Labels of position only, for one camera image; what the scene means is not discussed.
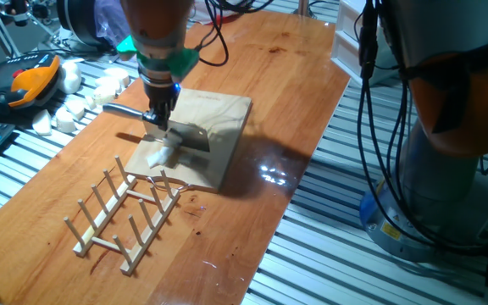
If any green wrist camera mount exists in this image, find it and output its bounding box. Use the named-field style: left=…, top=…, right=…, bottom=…
left=115, top=36, right=201, bottom=80

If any steel cleaver knife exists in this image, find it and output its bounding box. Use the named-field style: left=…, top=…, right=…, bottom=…
left=102, top=103, right=211, bottom=153

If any light wooden cutting board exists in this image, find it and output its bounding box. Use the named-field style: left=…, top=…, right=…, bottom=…
left=124, top=87, right=253, bottom=194

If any white plastic drawer box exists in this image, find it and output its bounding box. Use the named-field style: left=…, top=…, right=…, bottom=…
left=330, top=0, right=397, bottom=88

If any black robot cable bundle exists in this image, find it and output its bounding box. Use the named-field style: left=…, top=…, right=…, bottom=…
left=195, top=0, right=488, bottom=263

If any white red-printed plastic bag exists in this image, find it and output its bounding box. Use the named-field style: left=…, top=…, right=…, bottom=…
left=191, top=0, right=253, bottom=25

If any large white radish chunk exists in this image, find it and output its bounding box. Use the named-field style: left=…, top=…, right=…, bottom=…
left=57, top=61, right=83, bottom=95

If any wooden peg dish rack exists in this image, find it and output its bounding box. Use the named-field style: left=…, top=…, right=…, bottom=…
left=63, top=155, right=181, bottom=276

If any glossy brown wooden board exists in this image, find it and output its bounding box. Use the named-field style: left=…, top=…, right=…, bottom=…
left=0, top=10, right=352, bottom=305

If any orange black teach pendant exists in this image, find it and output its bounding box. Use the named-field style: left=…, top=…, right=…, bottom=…
left=0, top=51, right=63, bottom=116

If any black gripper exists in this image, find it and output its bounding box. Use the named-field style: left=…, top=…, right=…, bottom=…
left=141, top=75, right=182, bottom=130

